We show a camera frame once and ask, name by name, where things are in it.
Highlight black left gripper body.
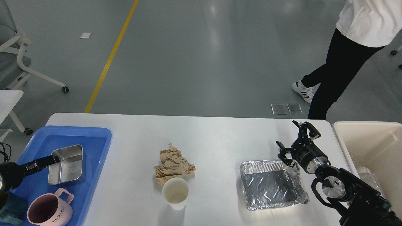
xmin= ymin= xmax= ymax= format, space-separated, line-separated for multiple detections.
xmin=0 ymin=162 xmax=27 ymax=194

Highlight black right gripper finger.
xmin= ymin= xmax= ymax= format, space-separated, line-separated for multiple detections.
xmin=276 ymin=141 xmax=296 ymax=167
xmin=292 ymin=121 xmax=321 ymax=143

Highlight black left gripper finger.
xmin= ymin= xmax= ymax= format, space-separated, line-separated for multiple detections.
xmin=22 ymin=160 xmax=60 ymax=175
xmin=21 ymin=155 xmax=60 ymax=168

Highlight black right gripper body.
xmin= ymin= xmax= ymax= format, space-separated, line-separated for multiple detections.
xmin=292 ymin=141 xmax=328 ymax=174

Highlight stainless steel rectangular container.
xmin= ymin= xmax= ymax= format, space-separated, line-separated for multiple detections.
xmin=48 ymin=144 xmax=85 ymax=186

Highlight pink HOME mug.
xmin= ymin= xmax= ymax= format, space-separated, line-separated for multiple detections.
xmin=26 ymin=188 xmax=74 ymax=226

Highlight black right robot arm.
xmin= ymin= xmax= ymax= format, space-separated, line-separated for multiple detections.
xmin=276 ymin=120 xmax=401 ymax=226

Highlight clear floor plate right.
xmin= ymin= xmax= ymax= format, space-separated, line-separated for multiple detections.
xmin=287 ymin=104 xmax=303 ymax=115

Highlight clear floor plate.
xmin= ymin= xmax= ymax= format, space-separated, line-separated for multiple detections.
xmin=287 ymin=104 xmax=303 ymax=115
xmin=271 ymin=104 xmax=287 ymax=115

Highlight teal yellow cup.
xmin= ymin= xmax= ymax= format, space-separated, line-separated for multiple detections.
xmin=0 ymin=192 xmax=28 ymax=226

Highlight aluminium foil tray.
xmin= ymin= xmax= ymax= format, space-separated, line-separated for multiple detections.
xmin=239 ymin=160 xmax=310 ymax=211

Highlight clear floor plate left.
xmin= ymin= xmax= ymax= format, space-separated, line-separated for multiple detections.
xmin=271 ymin=104 xmax=287 ymax=115

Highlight blue plastic tray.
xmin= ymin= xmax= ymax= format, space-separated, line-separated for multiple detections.
xmin=11 ymin=126 xmax=112 ymax=226

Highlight beige plastic bin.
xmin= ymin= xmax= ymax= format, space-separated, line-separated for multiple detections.
xmin=333 ymin=121 xmax=402 ymax=217

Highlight white side table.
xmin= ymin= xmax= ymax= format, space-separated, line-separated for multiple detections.
xmin=0 ymin=90 xmax=33 ymax=135

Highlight crumpled brown paper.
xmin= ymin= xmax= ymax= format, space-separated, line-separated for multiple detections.
xmin=154 ymin=143 xmax=196 ymax=185

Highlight white wheeled stand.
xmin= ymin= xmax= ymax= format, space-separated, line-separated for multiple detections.
xmin=390 ymin=45 xmax=402 ymax=70

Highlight white paper cup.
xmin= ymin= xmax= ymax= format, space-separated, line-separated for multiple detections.
xmin=162 ymin=177 xmax=189 ymax=210

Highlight person with white sneakers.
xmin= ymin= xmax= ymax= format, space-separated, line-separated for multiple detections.
xmin=292 ymin=0 xmax=402 ymax=120

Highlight black cables at left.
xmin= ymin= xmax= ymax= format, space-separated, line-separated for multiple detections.
xmin=0 ymin=142 xmax=12 ymax=164

